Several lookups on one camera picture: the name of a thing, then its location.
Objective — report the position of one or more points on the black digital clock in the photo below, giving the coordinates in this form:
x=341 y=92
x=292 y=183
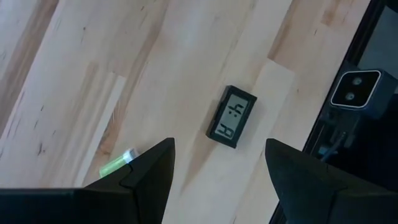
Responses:
x=231 y=116

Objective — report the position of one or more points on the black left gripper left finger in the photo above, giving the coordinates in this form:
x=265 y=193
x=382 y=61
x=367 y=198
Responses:
x=109 y=202

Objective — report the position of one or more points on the grey table-level camera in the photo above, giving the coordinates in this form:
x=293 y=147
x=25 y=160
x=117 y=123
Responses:
x=357 y=90

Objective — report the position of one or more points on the green white USB charger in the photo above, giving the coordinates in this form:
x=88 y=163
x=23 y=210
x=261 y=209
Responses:
x=113 y=166

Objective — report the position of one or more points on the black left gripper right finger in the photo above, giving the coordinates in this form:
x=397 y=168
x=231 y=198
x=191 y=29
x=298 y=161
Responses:
x=326 y=199

